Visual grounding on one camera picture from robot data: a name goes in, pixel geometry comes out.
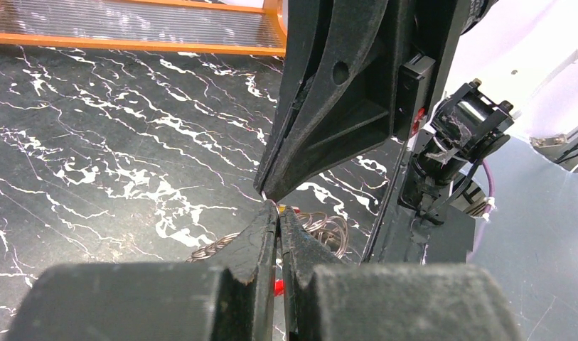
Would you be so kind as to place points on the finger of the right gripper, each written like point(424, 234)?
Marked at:
point(346, 107)
point(307, 29)

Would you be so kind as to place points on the orange wooden rack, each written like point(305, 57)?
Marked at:
point(164, 26)

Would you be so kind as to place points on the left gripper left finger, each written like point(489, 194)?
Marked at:
point(229, 296)

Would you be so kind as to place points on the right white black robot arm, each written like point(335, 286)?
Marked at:
point(533, 42)

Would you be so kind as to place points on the white red keyring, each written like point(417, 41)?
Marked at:
point(317, 230)

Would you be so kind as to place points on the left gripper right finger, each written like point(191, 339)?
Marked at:
point(326, 299)

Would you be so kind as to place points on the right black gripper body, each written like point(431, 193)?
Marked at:
point(430, 46)

